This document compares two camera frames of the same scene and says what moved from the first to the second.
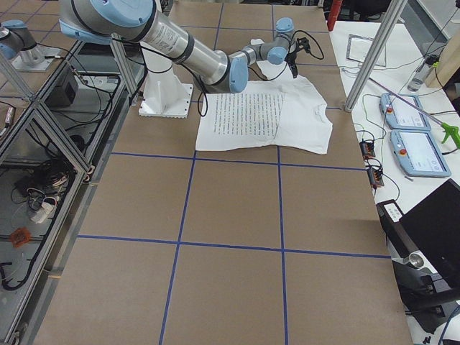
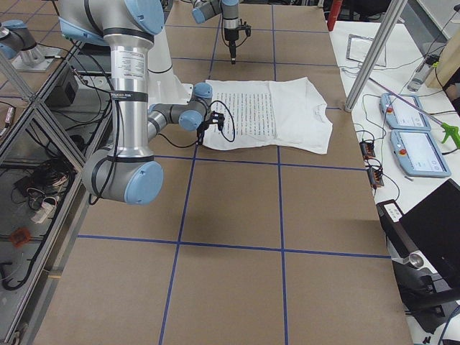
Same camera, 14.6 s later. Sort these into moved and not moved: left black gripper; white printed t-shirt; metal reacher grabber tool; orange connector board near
Moved: left black gripper
Not moved: orange connector board near; white printed t-shirt; metal reacher grabber tool
